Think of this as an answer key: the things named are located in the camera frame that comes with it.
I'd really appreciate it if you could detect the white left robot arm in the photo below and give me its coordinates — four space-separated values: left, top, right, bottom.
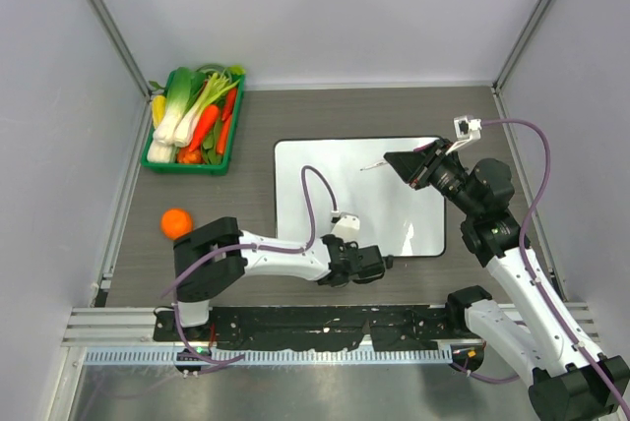
167 213 393 341

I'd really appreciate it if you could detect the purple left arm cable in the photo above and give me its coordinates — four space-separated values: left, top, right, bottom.
159 165 341 378

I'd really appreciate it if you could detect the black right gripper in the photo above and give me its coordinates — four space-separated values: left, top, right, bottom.
385 138 481 217

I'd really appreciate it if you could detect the yellow toy corn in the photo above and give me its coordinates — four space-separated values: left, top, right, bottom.
151 94 166 129

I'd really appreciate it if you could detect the orange toy carrot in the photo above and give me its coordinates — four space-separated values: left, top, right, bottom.
188 104 221 150

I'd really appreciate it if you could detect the orange toy fruit in tray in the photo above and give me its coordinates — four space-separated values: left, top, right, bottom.
176 148 204 164

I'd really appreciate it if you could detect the white whiteboard with black frame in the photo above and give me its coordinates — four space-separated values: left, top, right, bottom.
274 137 447 258

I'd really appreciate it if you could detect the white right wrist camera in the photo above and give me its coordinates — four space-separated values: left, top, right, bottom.
446 115 482 155

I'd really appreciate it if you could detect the red toy chili pepper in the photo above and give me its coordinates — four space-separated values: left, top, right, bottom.
221 87 238 122

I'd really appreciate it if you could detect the white slotted cable duct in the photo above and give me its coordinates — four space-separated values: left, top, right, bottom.
84 346 453 366

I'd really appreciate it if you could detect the white green toy leek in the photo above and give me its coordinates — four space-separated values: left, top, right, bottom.
173 73 239 148

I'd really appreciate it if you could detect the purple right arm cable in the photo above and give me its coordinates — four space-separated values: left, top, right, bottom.
450 118 630 412

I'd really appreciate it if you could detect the green plastic tray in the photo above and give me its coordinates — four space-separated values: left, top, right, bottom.
140 64 246 176

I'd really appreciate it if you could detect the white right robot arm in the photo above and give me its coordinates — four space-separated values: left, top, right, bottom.
384 139 629 420

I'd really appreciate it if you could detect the white green toy bok choy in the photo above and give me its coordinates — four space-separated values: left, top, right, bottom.
153 67 192 146

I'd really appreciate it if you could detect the orange toy tangerine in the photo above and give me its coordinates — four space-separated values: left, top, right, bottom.
160 209 194 241

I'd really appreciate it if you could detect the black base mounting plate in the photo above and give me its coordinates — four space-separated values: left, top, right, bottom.
184 305 477 352

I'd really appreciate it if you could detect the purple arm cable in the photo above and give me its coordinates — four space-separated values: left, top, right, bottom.
450 118 630 412
159 165 341 378

